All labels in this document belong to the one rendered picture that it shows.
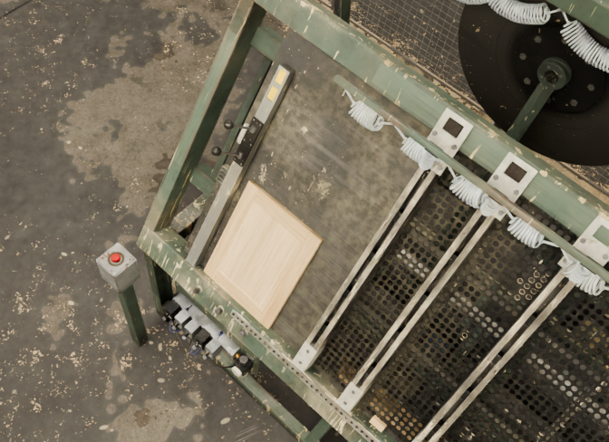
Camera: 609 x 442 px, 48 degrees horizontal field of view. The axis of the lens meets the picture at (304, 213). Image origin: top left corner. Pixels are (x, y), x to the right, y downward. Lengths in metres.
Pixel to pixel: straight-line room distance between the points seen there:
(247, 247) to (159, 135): 1.84
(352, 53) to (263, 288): 1.02
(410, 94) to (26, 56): 3.31
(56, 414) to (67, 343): 0.36
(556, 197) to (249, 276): 1.26
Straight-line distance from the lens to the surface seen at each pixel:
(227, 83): 2.69
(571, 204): 2.11
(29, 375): 3.83
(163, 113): 4.55
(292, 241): 2.62
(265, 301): 2.78
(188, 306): 3.03
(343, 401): 2.70
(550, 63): 2.49
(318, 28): 2.33
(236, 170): 2.66
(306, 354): 2.69
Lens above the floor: 3.51
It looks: 58 degrees down
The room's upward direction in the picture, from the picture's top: 10 degrees clockwise
